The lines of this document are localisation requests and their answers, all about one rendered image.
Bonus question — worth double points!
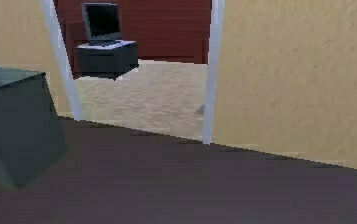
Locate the white door frame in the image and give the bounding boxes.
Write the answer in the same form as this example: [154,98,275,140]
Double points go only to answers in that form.
[39,0,226,146]

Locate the dark green cabinet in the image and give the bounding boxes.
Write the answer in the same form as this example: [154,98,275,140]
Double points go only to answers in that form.
[0,65,69,190]

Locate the black television set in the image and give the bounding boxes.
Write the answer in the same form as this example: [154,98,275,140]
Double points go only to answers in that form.
[81,2,124,46]

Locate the black television stand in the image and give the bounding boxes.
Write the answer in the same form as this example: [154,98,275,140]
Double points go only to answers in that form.
[75,39,140,81]

